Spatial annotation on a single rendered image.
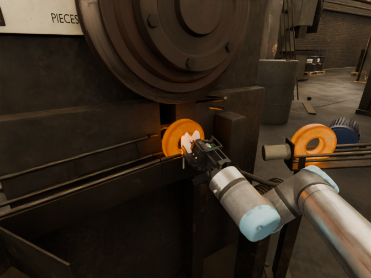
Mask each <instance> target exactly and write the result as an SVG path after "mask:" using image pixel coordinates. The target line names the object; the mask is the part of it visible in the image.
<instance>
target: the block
mask: <svg viewBox="0 0 371 278"><path fill-rule="evenodd" d="M246 122H247V118H246V117H245V116H242V115H239V114H236V113H233V112H231V111H228V112H224V113H218V114H216V116H215V132H214V137H215V138H216V139H217V140H218V141H219V143H220V144H221V145H222V149H221V151H222V152H223V153H224V154H225V156H227V158H228V159H229V160H230V161H231V163H230V165H229V166H233V167H234V165H238V167H239V168H240V169H241V165H242V156H243V147H244V141H245V132H246ZM214 144H215V145H216V146H218V145H219V144H218V143H217V142H216V141H215V140H214Z"/></svg>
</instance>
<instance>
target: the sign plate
mask: <svg viewBox="0 0 371 278"><path fill-rule="evenodd" d="M0 33H2V34H41V35H81V36H84V35H83V32H82V29H81V27H80V23H79V21H78V16H77V12H76V6H75V0H0Z"/></svg>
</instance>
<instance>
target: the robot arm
mask: <svg viewBox="0 0 371 278"><path fill-rule="evenodd" d="M214 140H215V141H216V142H217V143H218V144H219V145H218V146H216V145H215V144H214V143H213V141H214ZM181 146H182V155H183V158H184V159H185V160H186V161H187V162H188V164H191V165H192V166H193V167H194V169H197V170H198V171H199V170H202V172H204V171H206V170H208V171H207V172H205V173H203V174H201V175H197V176H196V177H195V178H193V179H192V182H193V184H194V186H203V185H204V184H206V182H209V183H210V184H209V188H210V190H211V191H212V192H213V193H214V195H215V196H216V198H217V199H218V200H219V202H220V203H221V204H222V206H223V207H224V209H225V210H226V211H227V213H228V214H229V215H230V217H231V218H232V219H233V220H234V222H235V223H236V224H237V226H238V227H239V229H240V231H241V233H242V234H243V235H244V236H246V238H247V239H248V240H250V241H252V242H256V241H258V240H261V239H263V238H265V237H266V236H268V235H270V234H271V233H275V232H278V231H279V230H280V229H281V228H282V227H283V225H285V224H286V223H288V222H290V221H291V220H293V219H295V218H296V217H298V216H300V215H302V214H304V215H305V216H306V217H307V219H308V220H309V221H310V223H311V224H312V226H313V227H314V229H315V230H316V231H317V233H318V234H319V236H320V237H321V239H322V240H323V241H324V243H325V244H326V246H327V247H328V248H329V250H330V252H331V253H332V254H333V256H334V257H335V258H336V260H337V261H338V263H339V264H340V266H341V267H342V269H343V270H344V271H345V273H346V274H347V276H348V277H349V278H371V223H370V222H369V221H368V220H367V219H365V218H364V217H363V216H362V215H361V214H360V213H359V212H358V211H357V210H355V209H354V208H353V207H352V206H351V205H350V204H349V203H348V202H347V201H346V200H344V199H343V198H342V197H341V196H339V194H338V192H339V188H338V186H337V185H336V184H335V182H334V181H333V180H332V179H331V178H330V177H329V176H328V175H327V174H326V173H325V172H323V171H322V170H321V169H320V168H318V167H317V166H315V165H309V166H307V167H306V168H303V169H301V170H300V171H299V172H298V173H296V174H294V175H293V176H292V177H290V178H289V179H287V180H286V181H284V182H282V183H281V184H279V185H278V186H276V187H275V188H273V189H272V190H270V191H269V192H267V193H265V194H264V195H261V194H260V193H259V192H258V191H257V190H256V189H255V188H254V187H253V186H252V185H251V184H250V183H249V182H248V181H247V179H246V178H245V177H244V176H243V175H242V174H241V173H240V172H239V171H238V170H237V169H236V168H235V167H233V166H229V165H230V163H231V161H230V160H229V159H228V158H227V156H225V154H224V153H223V152H222V151H221V149H222V145H221V144H220V143H219V141H218V140H217V139H216V138H215V137H214V136H213V135H212V136H211V139H210V140H201V138H200V134H199V132H198V131H197V130H196V131H195V132H194V133H193V135H192V137H190V136H189V134H188V133H187V132H186V133H185V135H183V136H182V137H181Z"/></svg>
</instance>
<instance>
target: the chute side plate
mask: <svg viewBox="0 0 371 278"><path fill-rule="evenodd" d="M192 176H194V167H193V166H192V165H191V164H188V162H187V161H186V160H184V168H183V157H179V158H175V159H171V160H168V161H165V162H162V165H161V163H158V164H155V165H152V166H150V167H147V168H144V169H140V170H138V171H135V172H132V173H129V174H127V175H123V176H121V177H118V178H115V179H112V180H109V181H106V182H104V183H101V184H98V185H95V186H92V187H90V188H87V189H84V190H81V191H78V192H76V193H73V194H69V195H67V196H64V197H61V198H58V199H56V200H52V201H49V202H46V203H44V204H41V205H38V206H35V207H32V208H29V209H27V210H24V211H21V212H18V213H15V214H13V215H10V216H7V217H4V218H1V219H0V226H1V227H2V228H4V229H6V230H8V231H10V232H12V233H14V234H16V235H18V236H19V237H21V238H23V239H25V240H27V241H29V240H32V239H34V238H37V237H39V236H42V235H44V234H47V233H49V232H52V231H54V230H56V229H59V228H61V227H64V226H66V225H68V224H71V223H74V222H76V221H79V220H81V219H83V218H86V217H88V216H91V215H93V214H95V213H98V212H101V211H103V210H106V209H108V208H110V207H113V206H115V205H118V204H120V203H123V202H125V201H128V200H130V199H133V198H135V197H138V196H140V195H142V194H145V193H147V192H150V191H153V190H155V189H157V188H160V187H162V186H165V185H168V184H171V183H174V182H177V181H180V180H183V179H186V178H189V177H192Z"/></svg>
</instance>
